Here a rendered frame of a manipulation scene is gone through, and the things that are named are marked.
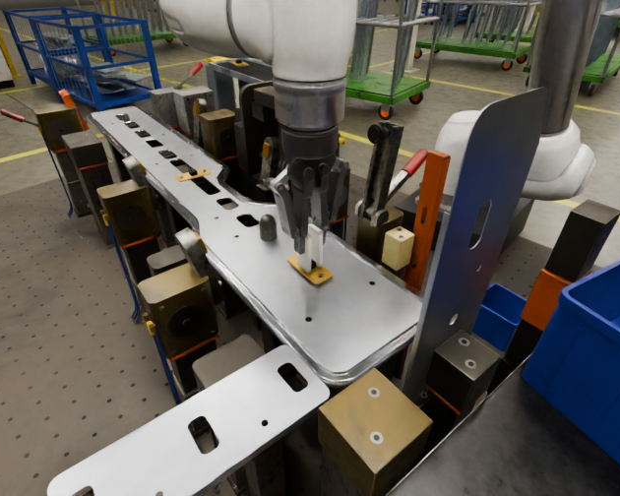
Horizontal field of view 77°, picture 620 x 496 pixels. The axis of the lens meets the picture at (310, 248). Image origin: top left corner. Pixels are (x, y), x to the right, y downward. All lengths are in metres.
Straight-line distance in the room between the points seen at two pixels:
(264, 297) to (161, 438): 0.24
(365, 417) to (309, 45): 0.38
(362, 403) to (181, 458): 0.20
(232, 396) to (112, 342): 0.58
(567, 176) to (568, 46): 0.30
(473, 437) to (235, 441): 0.25
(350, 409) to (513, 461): 0.16
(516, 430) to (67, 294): 1.08
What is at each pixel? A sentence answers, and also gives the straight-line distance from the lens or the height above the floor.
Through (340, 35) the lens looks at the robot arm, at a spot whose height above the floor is 1.35.
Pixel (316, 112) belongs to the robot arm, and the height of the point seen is 1.27.
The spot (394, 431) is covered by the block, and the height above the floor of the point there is 1.06.
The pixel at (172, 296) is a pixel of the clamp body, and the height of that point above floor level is 1.04.
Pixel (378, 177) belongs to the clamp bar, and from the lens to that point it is 0.67.
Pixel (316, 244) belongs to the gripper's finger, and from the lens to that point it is 0.62.
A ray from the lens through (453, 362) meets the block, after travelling 0.45.
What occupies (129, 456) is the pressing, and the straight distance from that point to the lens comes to 0.50.
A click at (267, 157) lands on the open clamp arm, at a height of 1.06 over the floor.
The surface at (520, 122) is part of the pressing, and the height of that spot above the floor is 1.32.
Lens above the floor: 1.41
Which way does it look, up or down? 36 degrees down
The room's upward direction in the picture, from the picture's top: straight up
